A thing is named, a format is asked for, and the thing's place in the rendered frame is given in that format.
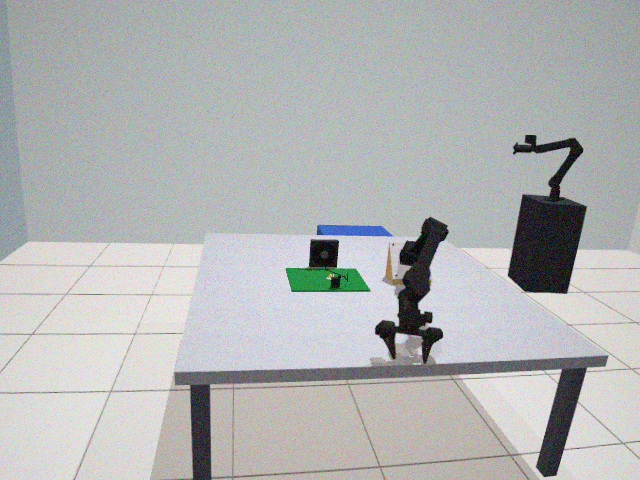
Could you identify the green circuit board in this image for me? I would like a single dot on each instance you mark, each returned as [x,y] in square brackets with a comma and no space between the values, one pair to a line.
[319,280]

